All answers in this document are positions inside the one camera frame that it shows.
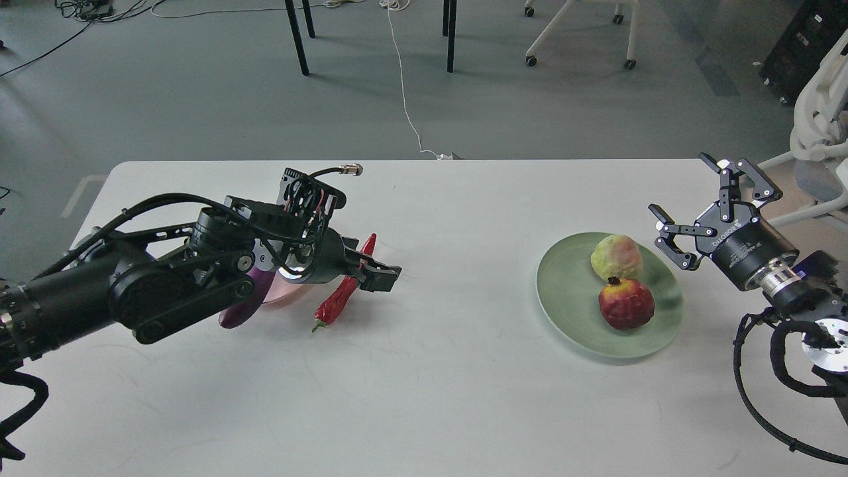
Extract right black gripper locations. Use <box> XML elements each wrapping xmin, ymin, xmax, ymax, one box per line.
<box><xmin>648</xmin><ymin>152</ymin><xmax>800</xmax><ymax>292</ymax></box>

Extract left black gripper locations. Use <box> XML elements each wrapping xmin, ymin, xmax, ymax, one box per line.
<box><xmin>278</xmin><ymin>229</ymin><xmax>402</xmax><ymax>292</ymax></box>

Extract red chili pepper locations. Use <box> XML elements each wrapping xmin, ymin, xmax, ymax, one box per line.
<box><xmin>312</xmin><ymin>233</ymin><xmax>378</xmax><ymax>333</ymax></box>

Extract purple eggplant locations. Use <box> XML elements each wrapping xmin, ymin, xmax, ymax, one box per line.
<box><xmin>218</xmin><ymin>268</ymin><xmax>276</xmax><ymax>329</ymax></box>

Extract red pomegranate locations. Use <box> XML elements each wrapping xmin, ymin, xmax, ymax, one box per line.
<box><xmin>598</xmin><ymin>276</ymin><xmax>655</xmax><ymax>330</ymax></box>

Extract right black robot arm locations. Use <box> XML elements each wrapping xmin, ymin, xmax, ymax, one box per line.
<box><xmin>649</xmin><ymin>153</ymin><xmax>846</xmax><ymax>464</ymax></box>

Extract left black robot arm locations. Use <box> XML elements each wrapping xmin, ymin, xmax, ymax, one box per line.
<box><xmin>2</xmin><ymin>164</ymin><xmax>401</xmax><ymax>460</ymax></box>

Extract pink plate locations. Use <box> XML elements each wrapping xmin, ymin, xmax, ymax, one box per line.
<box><xmin>248</xmin><ymin>268</ymin><xmax>317</xmax><ymax>305</ymax></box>

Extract white office chair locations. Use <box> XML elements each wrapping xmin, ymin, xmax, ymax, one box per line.
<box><xmin>760</xmin><ymin>32</ymin><xmax>847</xmax><ymax>233</ymax></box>

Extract green plate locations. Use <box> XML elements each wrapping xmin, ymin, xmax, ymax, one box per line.
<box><xmin>535</xmin><ymin>232</ymin><xmax>684</xmax><ymax>362</ymax></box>

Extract black cabinet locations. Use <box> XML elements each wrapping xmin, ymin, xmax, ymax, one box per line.
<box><xmin>759</xmin><ymin>1</ymin><xmax>847</xmax><ymax>106</ymax></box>

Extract black table legs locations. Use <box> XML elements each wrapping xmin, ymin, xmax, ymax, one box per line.
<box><xmin>284</xmin><ymin>1</ymin><xmax>458</xmax><ymax>77</ymax></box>

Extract white chair base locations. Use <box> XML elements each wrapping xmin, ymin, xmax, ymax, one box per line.
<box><xmin>523</xmin><ymin>0</ymin><xmax>642</xmax><ymax>70</ymax></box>

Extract white cable on floor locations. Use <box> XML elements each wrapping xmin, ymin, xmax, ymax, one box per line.
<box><xmin>151</xmin><ymin>0</ymin><xmax>462</xmax><ymax>161</ymax></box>

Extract black cables on floor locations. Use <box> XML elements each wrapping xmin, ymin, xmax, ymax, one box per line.
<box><xmin>0</xmin><ymin>0</ymin><xmax>153</xmax><ymax>78</ymax></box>

